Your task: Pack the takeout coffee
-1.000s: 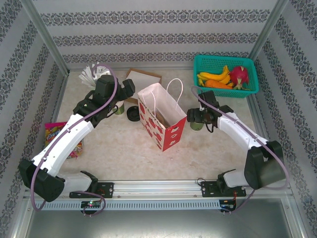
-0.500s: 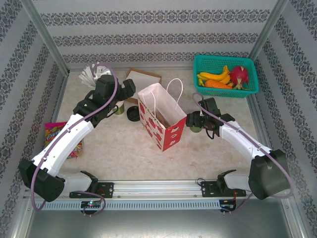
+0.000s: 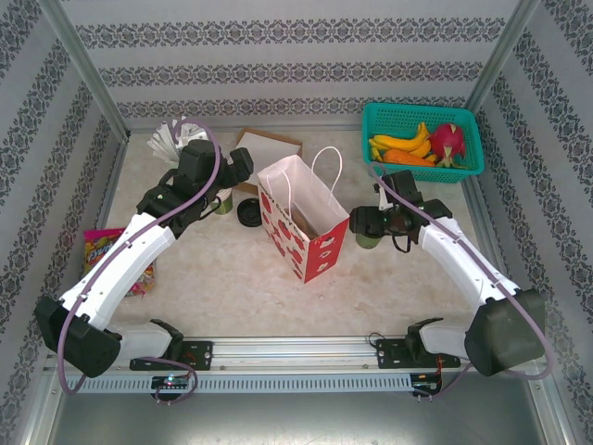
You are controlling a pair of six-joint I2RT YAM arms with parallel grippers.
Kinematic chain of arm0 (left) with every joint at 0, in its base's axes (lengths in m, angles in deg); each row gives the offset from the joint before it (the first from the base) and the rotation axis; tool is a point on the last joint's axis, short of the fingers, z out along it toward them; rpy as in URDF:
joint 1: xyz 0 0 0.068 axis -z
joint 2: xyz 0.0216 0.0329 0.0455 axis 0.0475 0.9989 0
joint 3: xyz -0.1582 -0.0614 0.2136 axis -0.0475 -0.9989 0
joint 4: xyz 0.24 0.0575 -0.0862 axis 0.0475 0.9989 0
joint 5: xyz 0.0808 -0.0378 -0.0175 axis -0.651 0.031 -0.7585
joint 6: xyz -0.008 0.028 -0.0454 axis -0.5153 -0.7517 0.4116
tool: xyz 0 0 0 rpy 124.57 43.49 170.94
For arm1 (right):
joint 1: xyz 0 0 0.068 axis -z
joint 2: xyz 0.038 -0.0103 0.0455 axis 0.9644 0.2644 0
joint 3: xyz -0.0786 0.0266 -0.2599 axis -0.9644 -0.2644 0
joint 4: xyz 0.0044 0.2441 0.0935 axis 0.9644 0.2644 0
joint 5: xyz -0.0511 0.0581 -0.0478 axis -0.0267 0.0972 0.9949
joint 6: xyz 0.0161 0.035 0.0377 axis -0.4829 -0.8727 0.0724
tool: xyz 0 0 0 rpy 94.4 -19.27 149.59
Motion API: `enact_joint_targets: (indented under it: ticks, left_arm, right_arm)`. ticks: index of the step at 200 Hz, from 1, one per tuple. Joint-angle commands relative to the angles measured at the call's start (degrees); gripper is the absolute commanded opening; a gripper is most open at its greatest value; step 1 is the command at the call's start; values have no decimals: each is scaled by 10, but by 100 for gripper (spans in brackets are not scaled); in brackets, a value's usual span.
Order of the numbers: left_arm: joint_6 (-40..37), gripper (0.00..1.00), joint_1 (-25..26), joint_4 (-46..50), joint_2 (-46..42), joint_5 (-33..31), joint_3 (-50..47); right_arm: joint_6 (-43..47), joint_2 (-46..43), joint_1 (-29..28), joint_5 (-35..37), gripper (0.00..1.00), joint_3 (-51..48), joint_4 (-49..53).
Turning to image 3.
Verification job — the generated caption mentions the red white paper gift bag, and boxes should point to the red white paper gift bag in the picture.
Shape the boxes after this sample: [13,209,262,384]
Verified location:
[257,146,351,285]

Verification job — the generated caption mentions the brown cardboard napkin box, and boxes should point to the brown cardboard napkin box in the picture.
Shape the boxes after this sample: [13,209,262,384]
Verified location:
[235,127,305,196]

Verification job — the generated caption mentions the white paper napkin stack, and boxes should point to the white paper napkin stack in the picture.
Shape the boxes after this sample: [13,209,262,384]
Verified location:
[240,133,301,171]

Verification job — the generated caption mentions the black plastic cup lid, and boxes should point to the black plastic cup lid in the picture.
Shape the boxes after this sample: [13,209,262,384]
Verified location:
[236,197,266,228]

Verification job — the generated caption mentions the orange carrot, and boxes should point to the orange carrot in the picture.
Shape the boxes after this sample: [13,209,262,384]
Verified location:
[383,148,437,169]

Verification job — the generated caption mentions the yellow banana bunch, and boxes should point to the yellow banana bunch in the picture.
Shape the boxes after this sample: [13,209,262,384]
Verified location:
[368,122,433,164]

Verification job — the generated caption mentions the pink dragon fruit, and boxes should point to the pink dragon fruit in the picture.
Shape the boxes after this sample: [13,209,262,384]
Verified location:
[426,122,469,171]

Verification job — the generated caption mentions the colourful candy bag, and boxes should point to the colourful candy bag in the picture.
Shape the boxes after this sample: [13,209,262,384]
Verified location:
[82,227,158,300]

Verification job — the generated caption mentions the teal plastic basket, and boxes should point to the teal plastic basket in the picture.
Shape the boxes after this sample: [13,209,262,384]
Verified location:
[360,104,486,184]

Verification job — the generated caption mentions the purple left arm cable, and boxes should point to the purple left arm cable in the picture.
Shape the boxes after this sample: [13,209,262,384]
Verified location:
[57,119,222,404]

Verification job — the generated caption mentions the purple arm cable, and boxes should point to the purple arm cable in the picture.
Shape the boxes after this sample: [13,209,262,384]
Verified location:
[57,119,222,404]
[369,161,556,400]

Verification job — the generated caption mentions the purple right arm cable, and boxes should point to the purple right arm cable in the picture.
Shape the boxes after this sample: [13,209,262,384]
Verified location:
[369,161,556,400]

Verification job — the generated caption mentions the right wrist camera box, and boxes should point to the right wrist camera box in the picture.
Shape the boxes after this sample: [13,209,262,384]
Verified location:
[375,169,422,210]

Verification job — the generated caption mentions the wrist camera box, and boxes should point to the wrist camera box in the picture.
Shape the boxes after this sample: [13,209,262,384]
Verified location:
[178,140,221,186]
[375,169,422,210]

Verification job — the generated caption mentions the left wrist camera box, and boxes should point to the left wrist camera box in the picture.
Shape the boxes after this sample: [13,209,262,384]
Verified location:
[178,140,221,186]

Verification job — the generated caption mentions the aluminium table edge rail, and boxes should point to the aluminium table edge rail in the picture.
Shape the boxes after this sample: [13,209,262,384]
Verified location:
[64,133,131,338]
[462,178,527,333]
[124,123,367,134]

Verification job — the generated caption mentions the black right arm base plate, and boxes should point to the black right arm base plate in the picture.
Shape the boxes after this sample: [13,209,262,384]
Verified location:
[374,337,462,370]

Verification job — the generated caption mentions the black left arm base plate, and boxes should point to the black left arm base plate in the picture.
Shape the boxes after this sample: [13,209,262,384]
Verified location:
[131,340,214,372]

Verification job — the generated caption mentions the aluminium mounting rail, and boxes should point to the aluminium mounting rail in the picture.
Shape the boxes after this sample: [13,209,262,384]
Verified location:
[45,337,543,372]

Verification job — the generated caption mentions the aluminium frame post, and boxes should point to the aluminium frame post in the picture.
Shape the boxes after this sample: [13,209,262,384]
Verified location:
[39,0,131,138]
[465,0,541,112]

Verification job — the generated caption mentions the grey slotted cable duct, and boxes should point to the grey slotted cable duct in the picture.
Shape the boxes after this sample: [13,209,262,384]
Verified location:
[62,373,444,395]

